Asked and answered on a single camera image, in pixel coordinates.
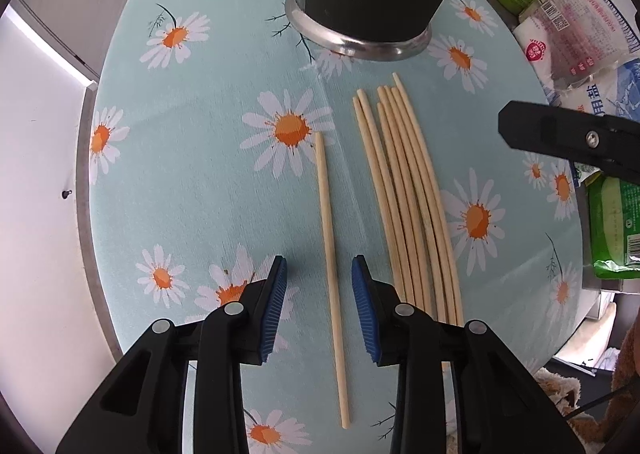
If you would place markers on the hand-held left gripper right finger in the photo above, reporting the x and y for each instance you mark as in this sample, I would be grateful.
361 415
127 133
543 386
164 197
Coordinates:
362 309

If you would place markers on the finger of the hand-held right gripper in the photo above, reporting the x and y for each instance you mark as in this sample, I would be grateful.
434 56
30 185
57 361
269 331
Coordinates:
550 131

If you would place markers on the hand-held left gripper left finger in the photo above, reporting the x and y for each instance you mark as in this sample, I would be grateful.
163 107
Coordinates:
272 309

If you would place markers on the pale wooden chopstick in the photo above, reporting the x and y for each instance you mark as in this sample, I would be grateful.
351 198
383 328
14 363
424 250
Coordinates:
327 234

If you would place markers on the bundle of bamboo chopsticks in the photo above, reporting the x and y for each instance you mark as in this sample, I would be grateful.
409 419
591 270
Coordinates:
400 194

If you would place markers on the blue and white salt bag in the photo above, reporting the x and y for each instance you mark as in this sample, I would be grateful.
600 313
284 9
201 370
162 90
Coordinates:
610 88

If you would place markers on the white sugar bag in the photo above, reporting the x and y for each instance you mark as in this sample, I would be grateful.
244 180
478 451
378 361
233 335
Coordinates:
575 28

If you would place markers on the green food packet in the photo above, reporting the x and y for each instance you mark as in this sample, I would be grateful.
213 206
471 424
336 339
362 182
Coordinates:
612 224

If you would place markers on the daisy print tablecloth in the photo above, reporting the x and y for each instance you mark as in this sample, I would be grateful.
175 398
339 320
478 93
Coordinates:
200 184

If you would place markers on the brown plush toy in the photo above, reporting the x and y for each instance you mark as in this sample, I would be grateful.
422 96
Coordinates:
560 391

